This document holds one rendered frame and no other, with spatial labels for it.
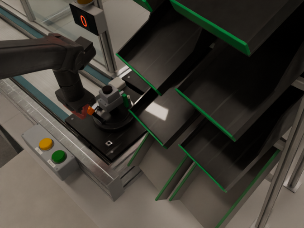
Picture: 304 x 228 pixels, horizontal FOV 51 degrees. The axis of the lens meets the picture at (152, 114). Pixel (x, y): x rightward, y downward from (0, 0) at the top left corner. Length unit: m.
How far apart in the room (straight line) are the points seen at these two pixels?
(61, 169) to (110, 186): 0.16
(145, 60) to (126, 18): 1.09
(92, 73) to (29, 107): 0.26
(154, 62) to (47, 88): 0.77
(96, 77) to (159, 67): 0.67
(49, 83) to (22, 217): 0.53
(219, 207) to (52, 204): 0.52
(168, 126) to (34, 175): 0.58
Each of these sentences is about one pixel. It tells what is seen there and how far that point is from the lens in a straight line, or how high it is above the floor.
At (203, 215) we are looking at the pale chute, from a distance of 0.80.
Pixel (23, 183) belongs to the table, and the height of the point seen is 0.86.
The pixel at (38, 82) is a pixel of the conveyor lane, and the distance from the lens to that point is 1.35.
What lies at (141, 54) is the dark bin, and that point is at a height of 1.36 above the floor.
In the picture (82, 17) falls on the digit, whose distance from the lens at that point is 1.06.
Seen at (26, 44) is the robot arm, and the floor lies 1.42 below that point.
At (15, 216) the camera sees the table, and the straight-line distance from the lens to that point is 1.09.
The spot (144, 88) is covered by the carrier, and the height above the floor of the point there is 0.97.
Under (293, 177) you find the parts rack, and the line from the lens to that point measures 1.01.
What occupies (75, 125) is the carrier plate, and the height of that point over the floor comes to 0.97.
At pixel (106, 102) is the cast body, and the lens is 0.97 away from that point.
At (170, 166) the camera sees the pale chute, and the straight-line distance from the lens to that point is 0.82.
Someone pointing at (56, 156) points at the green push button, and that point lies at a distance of 1.00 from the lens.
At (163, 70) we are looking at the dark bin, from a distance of 0.57.
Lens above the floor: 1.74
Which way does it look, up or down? 49 degrees down
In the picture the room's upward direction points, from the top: 8 degrees counter-clockwise
